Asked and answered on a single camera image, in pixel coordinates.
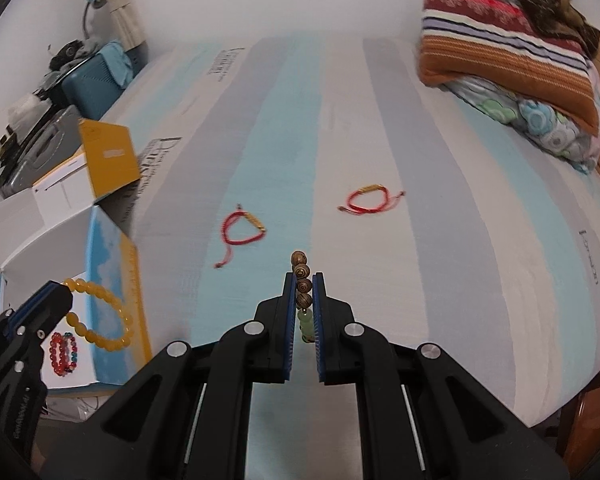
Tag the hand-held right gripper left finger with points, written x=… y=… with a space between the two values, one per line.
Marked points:
x=289 y=330

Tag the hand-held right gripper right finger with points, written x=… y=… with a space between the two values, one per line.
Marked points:
x=319 y=330

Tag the blue and white cardboard box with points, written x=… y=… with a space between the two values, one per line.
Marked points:
x=40 y=220

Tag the striped bed sheet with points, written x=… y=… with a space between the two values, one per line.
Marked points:
x=430 y=260

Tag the grey suitcase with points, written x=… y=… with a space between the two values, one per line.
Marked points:
x=45 y=150

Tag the blue suitcase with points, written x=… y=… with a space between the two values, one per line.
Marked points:
x=90 y=92

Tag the teal cloth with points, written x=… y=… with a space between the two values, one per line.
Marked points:
x=117 y=62

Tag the dark clutter pile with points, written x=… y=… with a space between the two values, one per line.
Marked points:
x=70 y=52

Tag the floral quilt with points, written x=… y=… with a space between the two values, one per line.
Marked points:
x=540 y=120

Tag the cream curtain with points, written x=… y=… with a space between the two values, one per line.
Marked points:
x=122 y=5

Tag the striped pillow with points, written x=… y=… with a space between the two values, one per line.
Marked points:
x=505 y=55

